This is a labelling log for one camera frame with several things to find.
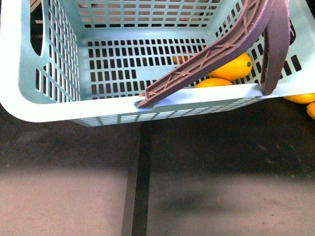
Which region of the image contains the yellow mango at edge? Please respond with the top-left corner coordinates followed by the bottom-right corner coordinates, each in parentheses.
top-left (306, 102), bottom-right (315, 120)

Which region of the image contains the black mango display bin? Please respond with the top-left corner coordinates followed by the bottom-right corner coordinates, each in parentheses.
top-left (0, 98), bottom-right (315, 236)

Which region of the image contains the brown basket handle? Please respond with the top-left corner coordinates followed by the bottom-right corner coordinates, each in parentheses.
top-left (138, 0), bottom-right (290, 109)

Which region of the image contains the yellow mango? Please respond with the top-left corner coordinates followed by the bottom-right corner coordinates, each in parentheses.
top-left (208, 53), bottom-right (252, 81)
top-left (306, 102), bottom-right (315, 120)
top-left (283, 93), bottom-right (315, 104)

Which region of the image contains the light teal plastic basket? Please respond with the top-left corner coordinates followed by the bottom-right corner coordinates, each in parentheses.
top-left (0, 0), bottom-right (315, 127)

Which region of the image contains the yellow mango on shelf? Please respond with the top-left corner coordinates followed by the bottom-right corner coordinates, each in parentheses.
top-left (283, 93), bottom-right (315, 104)

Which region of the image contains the yellow lemon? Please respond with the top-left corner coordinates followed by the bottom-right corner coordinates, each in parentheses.
top-left (195, 78), bottom-right (233, 88)

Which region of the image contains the red orange mango left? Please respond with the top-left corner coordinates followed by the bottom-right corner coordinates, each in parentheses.
top-left (172, 51), bottom-right (197, 64)

